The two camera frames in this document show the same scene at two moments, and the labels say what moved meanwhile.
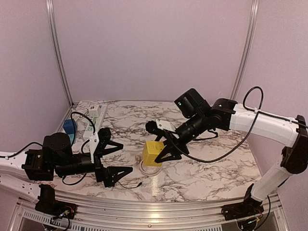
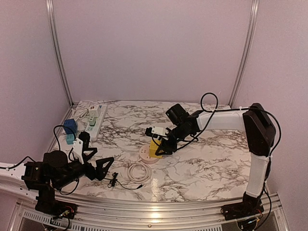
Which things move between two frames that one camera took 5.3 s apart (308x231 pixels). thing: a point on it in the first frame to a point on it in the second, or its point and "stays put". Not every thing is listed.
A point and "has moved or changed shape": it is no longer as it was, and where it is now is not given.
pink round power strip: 149,170 to 140,172
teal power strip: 71,136 stays put
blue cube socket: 70,126 stays put
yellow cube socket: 150,151 has moved or changed shape
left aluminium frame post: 51,19 stays put
